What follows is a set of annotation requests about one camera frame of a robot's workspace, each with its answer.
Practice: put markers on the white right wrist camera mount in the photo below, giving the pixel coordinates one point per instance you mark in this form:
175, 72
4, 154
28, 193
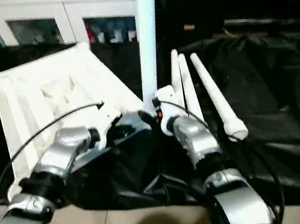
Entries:
165, 96

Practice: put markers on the small yellow label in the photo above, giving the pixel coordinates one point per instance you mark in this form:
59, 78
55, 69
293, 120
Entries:
189, 27

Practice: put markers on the red bottle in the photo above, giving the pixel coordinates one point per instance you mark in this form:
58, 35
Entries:
91, 35

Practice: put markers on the white plastic table top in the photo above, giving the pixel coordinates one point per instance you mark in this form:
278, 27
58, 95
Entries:
42, 93

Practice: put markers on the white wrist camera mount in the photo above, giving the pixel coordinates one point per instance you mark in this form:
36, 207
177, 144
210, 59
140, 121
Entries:
165, 96
104, 123

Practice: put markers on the black plastic mat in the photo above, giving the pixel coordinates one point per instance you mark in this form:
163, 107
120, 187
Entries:
279, 84

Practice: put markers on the small white cup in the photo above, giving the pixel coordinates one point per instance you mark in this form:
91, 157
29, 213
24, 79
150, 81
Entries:
132, 35

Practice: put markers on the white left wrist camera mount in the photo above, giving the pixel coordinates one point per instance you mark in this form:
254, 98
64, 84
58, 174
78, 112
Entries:
104, 123

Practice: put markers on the white glass-door cabinet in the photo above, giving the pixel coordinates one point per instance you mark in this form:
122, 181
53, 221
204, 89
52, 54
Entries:
64, 7

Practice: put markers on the dark metal rail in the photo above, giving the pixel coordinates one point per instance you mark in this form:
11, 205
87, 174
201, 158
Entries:
259, 20

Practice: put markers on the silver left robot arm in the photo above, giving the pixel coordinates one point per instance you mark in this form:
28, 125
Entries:
61, 151

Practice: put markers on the white plastic table leg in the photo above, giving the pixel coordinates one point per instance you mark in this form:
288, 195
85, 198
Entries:
217, 100
188, 87
148, 35
176, 75

